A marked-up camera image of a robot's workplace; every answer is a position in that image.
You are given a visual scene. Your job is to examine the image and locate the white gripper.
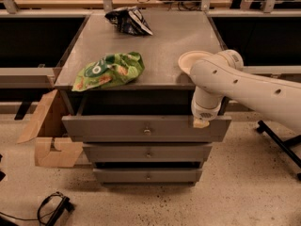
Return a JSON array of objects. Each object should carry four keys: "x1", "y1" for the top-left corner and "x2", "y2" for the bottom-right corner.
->
[{"x1": 191, "y1": 87, "x2": 223, "y2": 129}]

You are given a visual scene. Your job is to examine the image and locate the grey top drawer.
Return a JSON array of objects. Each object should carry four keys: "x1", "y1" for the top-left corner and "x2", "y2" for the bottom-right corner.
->
[{"x1": 62, "y1": 115, "x2": 231, "y2": 143}]

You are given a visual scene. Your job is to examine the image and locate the grey drawer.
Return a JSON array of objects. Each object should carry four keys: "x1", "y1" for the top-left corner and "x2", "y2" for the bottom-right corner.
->
[
  {"x1": 83, "y1": 142, "x2": 212, "y2": 162},
  {"x1": 93, "y1": 169, "x2": 202, "y2": 184},
  {"x1": 62, "y1": 115, "x2": 231, "y2": 143}
]

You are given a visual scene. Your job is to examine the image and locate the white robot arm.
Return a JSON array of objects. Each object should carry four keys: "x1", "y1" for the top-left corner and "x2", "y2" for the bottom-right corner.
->
[{"x1": 189, "y1": 50, "x2": 301, "y2": 134}]

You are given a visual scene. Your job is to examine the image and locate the grey middle drawer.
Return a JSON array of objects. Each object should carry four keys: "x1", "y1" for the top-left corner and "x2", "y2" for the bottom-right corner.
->
[{"x1": 83, "y1": 142, "x2": 212, "y2": 162}]

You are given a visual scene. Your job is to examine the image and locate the grey drawer cabinet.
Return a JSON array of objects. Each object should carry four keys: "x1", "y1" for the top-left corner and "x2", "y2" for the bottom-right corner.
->
[{"x1": 54, "y1": 9, "x2": 233, "y2": 186}]

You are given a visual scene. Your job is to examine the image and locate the grey bottom drawer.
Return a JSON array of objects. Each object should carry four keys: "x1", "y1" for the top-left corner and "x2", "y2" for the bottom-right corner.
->
[{"x1": 93, "y1": 169, "x2": 202, "y2": 184}]

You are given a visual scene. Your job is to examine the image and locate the open cardboard box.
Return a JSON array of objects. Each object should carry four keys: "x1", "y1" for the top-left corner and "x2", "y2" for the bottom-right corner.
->
[{"x1": 17, "y1": 89, "x2": 83, "y2": 168}]

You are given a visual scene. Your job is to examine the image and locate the white paper bowl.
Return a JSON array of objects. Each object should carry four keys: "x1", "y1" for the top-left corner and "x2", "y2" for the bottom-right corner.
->
[{"x1": 178, "y1": 51, "x2": 212, "y2": 75}]

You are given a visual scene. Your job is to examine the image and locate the black stand legs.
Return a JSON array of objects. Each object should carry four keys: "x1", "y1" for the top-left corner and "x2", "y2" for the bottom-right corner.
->
[{"x1": 256, "y1": 121, "x2": 301, "y2": 169}]

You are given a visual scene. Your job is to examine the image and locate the green chip bag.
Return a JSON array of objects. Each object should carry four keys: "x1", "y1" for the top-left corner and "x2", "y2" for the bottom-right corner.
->
[{"x1": 72, "y1": 52, "x2": 145, "y2": 92}]

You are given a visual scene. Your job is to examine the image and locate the dark blue chip bag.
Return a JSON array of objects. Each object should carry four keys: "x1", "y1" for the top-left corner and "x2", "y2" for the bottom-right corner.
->
[{"x1": 105, "y1": 6, "x2": 152, "y2": 36}]

